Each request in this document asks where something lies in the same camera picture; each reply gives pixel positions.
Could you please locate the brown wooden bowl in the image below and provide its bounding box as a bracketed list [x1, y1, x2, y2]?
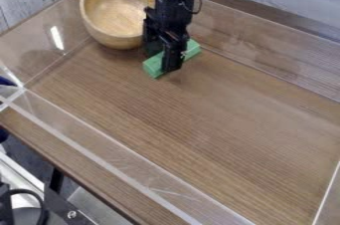
[80, 0, 155, 50]

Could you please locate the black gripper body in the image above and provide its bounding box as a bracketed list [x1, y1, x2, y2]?
[143, 4, 192, 44]

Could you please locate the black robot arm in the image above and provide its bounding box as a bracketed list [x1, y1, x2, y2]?
[143, 0, 200, 76]

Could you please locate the black table leg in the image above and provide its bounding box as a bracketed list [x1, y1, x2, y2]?
[50, 168, 64, 194]

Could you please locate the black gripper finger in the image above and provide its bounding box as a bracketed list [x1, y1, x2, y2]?
[162, 35, 188, 73]
[144, 26, 164, 57]

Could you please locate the green rectangular block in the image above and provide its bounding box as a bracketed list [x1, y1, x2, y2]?
[143, 39, 202, 79]

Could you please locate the black cable loop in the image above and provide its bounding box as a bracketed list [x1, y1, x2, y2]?
[0, 188, 50, 225]

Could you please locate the clear acrylic tray wall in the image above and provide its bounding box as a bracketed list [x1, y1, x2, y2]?
[0, 0, 340, 225]

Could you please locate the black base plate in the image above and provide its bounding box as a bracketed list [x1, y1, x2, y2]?
[44, 188, 98, 225]

